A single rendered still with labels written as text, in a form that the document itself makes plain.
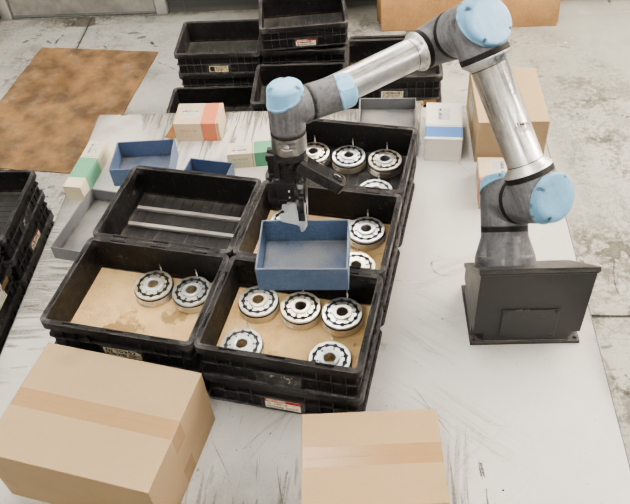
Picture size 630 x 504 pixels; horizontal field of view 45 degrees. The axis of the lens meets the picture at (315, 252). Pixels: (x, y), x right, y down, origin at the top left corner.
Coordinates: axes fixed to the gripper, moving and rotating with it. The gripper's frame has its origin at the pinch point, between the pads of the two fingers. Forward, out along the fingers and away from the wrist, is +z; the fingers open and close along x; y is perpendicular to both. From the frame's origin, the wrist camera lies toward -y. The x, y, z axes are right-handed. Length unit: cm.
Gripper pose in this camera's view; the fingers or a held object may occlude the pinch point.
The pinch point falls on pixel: (305, 225)
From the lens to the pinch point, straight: 171.8
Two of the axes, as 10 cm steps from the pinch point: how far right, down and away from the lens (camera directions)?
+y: -9.9, -0.1, 1.0
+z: 0.6, 7.7, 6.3
